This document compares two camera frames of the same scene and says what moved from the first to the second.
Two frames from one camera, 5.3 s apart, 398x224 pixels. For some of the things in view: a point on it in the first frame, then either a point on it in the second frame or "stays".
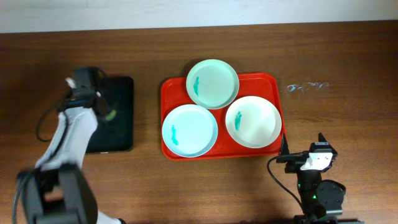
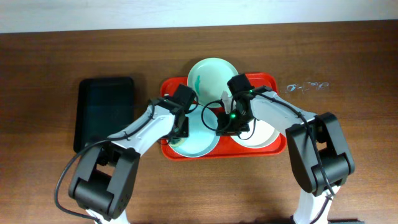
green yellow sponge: (112, 114) -> (176, 141)
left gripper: (101, 104) -> (180, 133)
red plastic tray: (174, 93) stays
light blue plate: (189, 130) stays
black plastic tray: (114, 132) stays
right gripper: (296, 157) -> (230, 128)
